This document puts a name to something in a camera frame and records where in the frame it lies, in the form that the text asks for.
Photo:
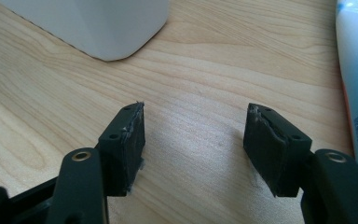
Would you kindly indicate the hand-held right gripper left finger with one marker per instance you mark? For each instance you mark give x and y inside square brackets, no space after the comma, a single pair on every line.
[122,155]

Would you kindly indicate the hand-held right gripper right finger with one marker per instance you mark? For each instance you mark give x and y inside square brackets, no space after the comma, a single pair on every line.
[270,152]

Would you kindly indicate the grey plastic holder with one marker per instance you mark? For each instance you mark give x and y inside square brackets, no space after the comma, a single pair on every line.
[105,25]

